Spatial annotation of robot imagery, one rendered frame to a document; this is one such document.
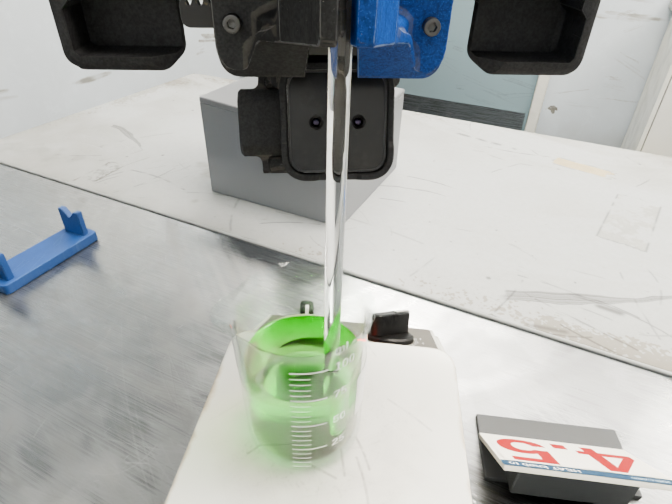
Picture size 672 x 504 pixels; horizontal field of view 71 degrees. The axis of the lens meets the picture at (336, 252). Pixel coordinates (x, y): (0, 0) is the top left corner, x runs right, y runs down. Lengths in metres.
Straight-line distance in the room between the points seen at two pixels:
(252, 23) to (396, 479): 0.18
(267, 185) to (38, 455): 0.33
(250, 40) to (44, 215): 0.47
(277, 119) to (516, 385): 0.26
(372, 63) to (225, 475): 0.17
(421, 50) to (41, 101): 1.75
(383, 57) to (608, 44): 2.95
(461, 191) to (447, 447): 0.43
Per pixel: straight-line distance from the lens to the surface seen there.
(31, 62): 1.85
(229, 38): 0.17
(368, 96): 0.21
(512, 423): 0.35
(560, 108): 3.18
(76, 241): 0.53
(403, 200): 0.58
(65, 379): 0.40
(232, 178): 0.57
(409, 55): 0.17
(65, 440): 0.36
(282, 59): 0.17
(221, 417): 0.23
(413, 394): 0.24
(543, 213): 0.60
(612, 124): 3.20
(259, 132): 0.22
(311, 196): 0.51
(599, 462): 0.33
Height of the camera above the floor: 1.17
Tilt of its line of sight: 35 degrees down
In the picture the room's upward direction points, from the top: 2 degrees clockwise
